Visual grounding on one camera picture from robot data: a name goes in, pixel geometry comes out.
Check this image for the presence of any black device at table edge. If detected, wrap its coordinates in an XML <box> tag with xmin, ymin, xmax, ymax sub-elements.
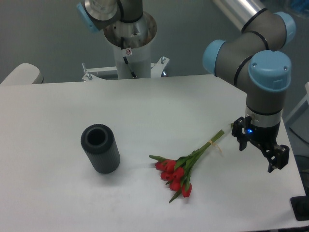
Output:
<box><xmin>290</xmin><ymin>196</ymin><xmax>309</xmax><ymax>221</ymax></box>

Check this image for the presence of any red tulip bouquet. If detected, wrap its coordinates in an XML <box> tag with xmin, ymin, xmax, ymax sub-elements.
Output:
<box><xmin>149</xmin><ymin>123</ymin><xmax>234</xmax><ymax>203</ymax></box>

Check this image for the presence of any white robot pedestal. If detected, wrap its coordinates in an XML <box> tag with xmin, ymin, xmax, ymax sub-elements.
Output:
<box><xmin>82</xmin><ymin>12</ymin><xmax>170</xmax><ymax>81</ymax></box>

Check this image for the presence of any dark grey ribbed vase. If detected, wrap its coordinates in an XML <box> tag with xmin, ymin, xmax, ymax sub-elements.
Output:
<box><xmin>81</xmin><ymin>124</ymin><xmax>120</xmax><ymax>174</ymax></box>

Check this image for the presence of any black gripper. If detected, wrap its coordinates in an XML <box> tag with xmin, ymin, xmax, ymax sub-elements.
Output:
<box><xmin>231</xmin><ymin>116</ymin><xmax>290</xmax><ymax>173</ymax></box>

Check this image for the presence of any black pedestal cable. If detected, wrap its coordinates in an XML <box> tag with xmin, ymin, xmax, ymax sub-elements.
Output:
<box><xmin>120</xmin><ymin>36</ymin><xmax>138</xmax><ymax>79</ymax></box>

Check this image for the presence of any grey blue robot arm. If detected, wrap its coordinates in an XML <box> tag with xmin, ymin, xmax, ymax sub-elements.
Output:
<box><xmin>77</xmin><ymin>0</ymin><xmax>296</xmax><ymax>172</ymax></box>

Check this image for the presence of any white frame at right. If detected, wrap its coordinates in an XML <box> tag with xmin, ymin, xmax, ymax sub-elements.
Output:
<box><xmin>284</xmin><ymin>82</ymin><xmax>309</xmax><ymax>127</ymax></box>

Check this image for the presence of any white chair armrest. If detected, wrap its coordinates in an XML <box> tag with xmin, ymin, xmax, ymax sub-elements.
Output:
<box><xmin>0</xmin><ymin>63</ymin><xmax>44</xmax><ymax>87</ymax></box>

